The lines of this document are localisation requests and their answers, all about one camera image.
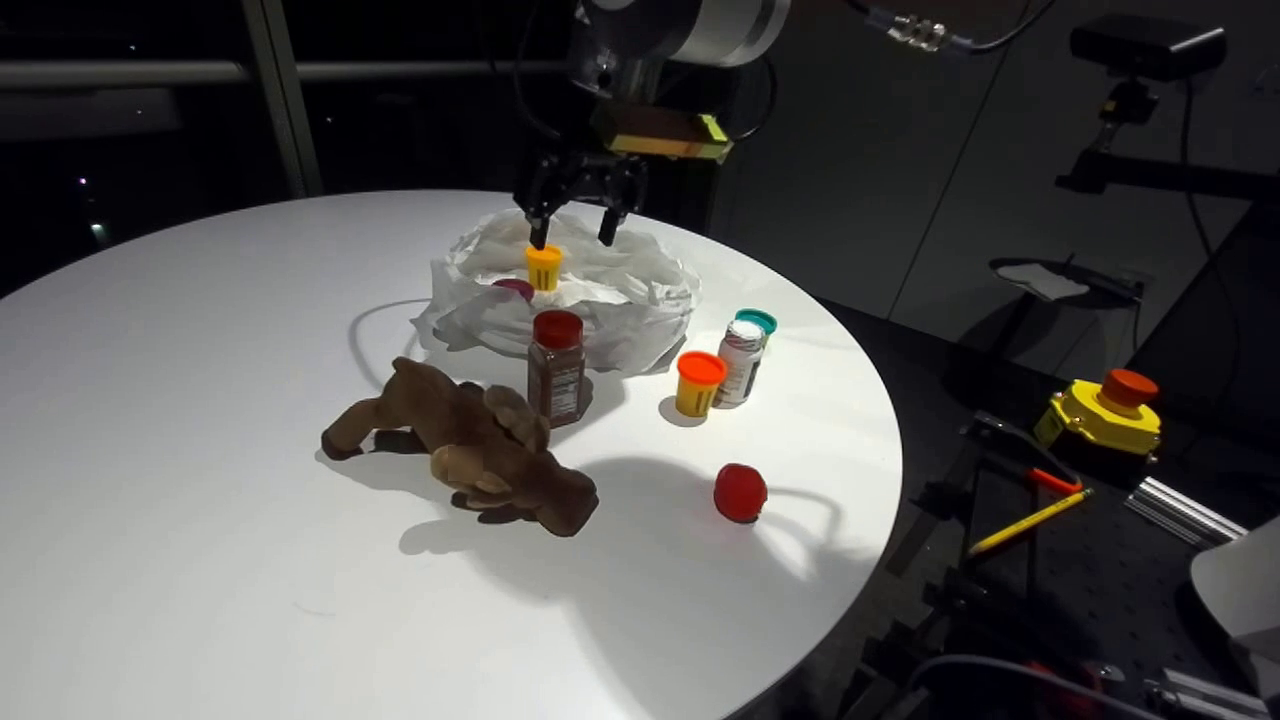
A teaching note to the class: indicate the brown spice jar red lid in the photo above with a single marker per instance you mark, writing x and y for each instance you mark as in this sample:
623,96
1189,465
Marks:
558,375

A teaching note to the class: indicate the grey window frame post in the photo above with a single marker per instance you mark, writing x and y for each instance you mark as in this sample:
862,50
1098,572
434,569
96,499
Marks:
281,106

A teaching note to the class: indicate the grey horizontal window rail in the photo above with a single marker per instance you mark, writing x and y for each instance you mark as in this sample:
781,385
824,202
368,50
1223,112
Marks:
134,72

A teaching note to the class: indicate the brown plush toy animal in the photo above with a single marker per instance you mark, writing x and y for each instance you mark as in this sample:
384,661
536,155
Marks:
482,442

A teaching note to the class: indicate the white bottle blue label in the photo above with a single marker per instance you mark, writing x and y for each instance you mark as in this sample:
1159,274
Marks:
741,364

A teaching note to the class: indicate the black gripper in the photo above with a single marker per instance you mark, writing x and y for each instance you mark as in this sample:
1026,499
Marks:
594,171

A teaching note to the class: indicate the small yellow bottle orange cap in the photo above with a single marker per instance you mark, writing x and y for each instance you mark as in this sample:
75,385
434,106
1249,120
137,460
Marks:
541,264

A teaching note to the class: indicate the white paper sheet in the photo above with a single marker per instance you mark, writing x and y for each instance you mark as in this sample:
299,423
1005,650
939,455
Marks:
1043,282

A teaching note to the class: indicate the yellow pencil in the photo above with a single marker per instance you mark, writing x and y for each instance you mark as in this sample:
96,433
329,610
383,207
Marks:
1026,523

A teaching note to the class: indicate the yellow emergency stop red button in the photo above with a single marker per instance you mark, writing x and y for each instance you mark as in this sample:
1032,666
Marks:
1107,412

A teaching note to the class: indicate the black camera on stand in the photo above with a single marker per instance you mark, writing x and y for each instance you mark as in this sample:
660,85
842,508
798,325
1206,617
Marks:
1147,41

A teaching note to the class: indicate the white plastic bag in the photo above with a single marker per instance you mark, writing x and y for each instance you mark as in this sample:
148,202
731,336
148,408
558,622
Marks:
624,315

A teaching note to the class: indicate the white rounded object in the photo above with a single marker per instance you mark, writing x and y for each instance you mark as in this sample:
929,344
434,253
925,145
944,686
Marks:
1247,584

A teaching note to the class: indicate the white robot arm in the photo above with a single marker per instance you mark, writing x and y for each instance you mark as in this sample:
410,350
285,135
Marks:
682,33

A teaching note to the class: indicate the yellow dough tub red lid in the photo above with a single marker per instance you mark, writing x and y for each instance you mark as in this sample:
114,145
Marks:
698,385

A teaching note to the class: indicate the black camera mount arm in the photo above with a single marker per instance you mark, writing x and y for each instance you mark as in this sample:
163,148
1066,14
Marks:
1172,175

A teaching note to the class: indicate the yellowish wrist camera box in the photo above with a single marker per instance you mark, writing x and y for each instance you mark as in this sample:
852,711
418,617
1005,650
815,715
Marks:
664,136

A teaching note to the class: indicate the aluminium profile rail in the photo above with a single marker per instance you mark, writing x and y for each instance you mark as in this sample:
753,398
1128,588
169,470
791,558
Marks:
1184,508

